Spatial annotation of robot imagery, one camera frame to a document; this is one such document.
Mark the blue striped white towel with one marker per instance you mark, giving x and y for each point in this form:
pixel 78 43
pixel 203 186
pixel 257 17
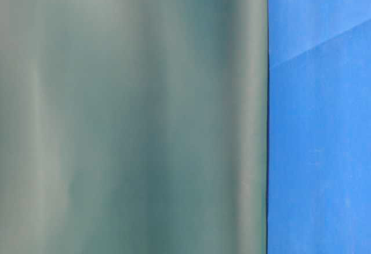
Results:
pixel 133 126

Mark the blue table cloth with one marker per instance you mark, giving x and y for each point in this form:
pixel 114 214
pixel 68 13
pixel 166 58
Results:
pixel 319 126

